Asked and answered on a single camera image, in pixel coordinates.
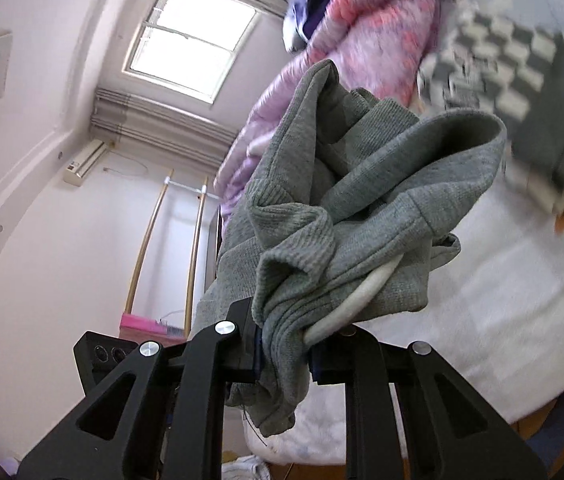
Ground pink box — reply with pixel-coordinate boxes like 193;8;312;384
120;312;185;341

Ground bed with pale floral sheet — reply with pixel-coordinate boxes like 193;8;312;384
242;0;564;466

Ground white striped folded clothes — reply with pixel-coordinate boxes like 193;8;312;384
222;455;273;480

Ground checkered grey white folded cloth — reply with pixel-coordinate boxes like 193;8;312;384
417;7;564;211

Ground wooden double ballet barre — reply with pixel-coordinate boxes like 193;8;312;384
124;175;210;331

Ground grey zip hoodie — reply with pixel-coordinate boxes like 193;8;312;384
194;59;508;436

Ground window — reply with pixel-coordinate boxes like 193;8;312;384
122;0;257;106

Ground purple bag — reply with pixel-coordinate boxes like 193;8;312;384
304;0;335;31

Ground purple floral quilt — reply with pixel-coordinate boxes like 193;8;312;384
214;0;443;211

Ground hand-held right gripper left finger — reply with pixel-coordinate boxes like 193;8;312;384
18;300;263;480

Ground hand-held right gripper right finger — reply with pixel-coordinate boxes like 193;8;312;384
308;327;548;480

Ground white air conditioner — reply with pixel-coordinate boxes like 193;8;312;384
64;140;107;186

